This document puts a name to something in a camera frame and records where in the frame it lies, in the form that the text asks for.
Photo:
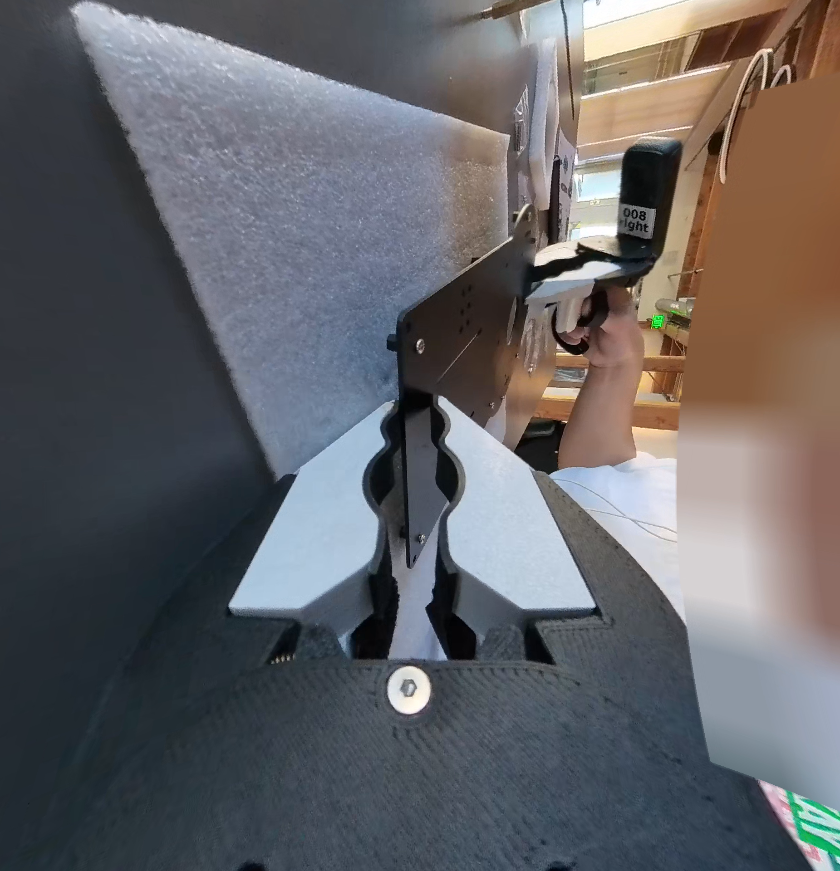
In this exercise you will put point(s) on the printed cardboard box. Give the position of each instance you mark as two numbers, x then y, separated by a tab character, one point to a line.
814	837

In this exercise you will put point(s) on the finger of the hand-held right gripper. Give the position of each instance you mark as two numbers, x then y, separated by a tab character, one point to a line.
576	282
559	256

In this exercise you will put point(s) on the dark desk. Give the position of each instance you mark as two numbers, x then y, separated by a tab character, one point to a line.
38	340

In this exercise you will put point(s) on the person's right forearm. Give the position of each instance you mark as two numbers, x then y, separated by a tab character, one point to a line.
597	415

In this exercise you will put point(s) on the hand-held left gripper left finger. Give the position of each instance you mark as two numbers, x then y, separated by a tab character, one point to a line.
304	544

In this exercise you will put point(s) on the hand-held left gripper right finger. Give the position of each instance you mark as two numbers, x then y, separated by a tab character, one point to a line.
515	544

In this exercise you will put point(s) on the person's right hand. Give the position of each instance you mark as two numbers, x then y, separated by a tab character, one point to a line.
617	333

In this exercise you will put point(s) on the wooden shelf rack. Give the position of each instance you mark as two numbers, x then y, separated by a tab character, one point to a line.
658	364

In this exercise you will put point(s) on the white foam sheet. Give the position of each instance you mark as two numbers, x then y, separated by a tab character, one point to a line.
290	238

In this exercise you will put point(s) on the black metal base plate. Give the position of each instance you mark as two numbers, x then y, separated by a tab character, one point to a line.
460	326

